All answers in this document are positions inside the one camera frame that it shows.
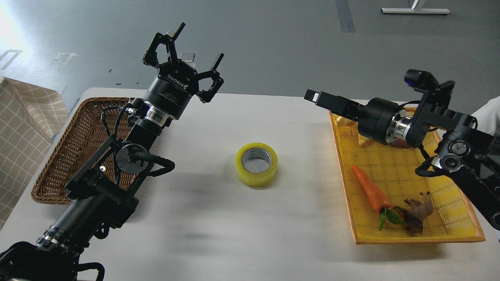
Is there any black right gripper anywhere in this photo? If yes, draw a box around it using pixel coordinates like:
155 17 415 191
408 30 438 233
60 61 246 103
304 89 400 145

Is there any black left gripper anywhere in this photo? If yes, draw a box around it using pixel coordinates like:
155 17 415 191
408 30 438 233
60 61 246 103
142 22 225 120

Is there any yellow tape roll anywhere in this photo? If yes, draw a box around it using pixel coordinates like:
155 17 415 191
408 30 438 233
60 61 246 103
235 142 278 187

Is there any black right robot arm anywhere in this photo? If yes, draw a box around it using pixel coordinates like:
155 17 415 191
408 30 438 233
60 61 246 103
305 69 500 229

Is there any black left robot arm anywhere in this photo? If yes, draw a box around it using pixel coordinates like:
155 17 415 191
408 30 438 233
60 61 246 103
1 23 224 281

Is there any toy croissant bread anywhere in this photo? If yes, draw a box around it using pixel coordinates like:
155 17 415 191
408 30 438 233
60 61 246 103
335 117 373 148

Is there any purple foam block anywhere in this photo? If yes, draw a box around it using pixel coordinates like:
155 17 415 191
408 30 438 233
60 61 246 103
391 139 412 149

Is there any brown wicker basket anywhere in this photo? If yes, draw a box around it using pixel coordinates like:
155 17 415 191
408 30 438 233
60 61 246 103
31 97 132 205

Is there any white stand base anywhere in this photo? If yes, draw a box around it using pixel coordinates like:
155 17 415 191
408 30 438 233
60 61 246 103
380 0 450 15

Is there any toy orange carrot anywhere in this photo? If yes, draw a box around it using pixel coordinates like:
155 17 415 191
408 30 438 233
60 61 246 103
351 165 407 231

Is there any yellow plastic tray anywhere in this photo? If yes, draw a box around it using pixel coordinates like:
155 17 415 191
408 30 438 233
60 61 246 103
330 114 485 244

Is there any person in white clothes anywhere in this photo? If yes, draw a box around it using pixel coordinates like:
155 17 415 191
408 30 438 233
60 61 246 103
472 96 500 137

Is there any beige checkered cloth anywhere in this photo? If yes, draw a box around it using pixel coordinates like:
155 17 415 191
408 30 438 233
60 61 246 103
0 77 68 226

